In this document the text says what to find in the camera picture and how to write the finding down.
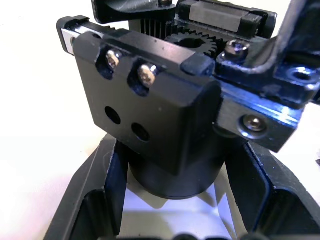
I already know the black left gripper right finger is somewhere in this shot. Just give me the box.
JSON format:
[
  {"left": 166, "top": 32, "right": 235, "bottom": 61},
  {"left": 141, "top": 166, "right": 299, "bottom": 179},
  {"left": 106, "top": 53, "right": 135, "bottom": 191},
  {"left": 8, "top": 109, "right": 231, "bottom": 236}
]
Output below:
[{"left": 216, "top": 138, "right": 320, "bottom": 240}]

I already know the silver screw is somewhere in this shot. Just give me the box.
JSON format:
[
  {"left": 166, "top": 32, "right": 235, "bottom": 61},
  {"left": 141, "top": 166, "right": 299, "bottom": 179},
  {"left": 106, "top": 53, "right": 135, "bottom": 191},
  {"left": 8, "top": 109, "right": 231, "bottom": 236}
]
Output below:
[
  {"left": 137, "top": 64, "right": 159, "bottom": 88},
  {"left": 105, "top": 49, "right": 122, "bottom": 69}
]

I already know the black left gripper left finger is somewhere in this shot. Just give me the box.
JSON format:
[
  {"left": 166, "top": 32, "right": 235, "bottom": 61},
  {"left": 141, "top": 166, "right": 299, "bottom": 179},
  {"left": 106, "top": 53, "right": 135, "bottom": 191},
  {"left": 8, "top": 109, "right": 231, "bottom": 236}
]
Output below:
[{"left": 48, "top": 137, "right": 131, "bottom": 240}]

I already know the black gripper body assembly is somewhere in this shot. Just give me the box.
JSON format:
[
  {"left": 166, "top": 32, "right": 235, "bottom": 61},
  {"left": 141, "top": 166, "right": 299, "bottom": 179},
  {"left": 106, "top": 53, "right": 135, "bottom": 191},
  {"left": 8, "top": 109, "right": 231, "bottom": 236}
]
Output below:
[{"left": 56, "top": 0, "right": 320, "bottom": 201}]

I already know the black finger piece block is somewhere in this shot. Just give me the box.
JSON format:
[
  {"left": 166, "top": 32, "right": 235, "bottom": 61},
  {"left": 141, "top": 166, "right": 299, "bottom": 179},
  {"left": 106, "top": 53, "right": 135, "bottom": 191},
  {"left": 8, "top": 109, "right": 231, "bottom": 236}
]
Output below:
[{"left": 73, "top": 28, "right": 223, "bottom": 177}]

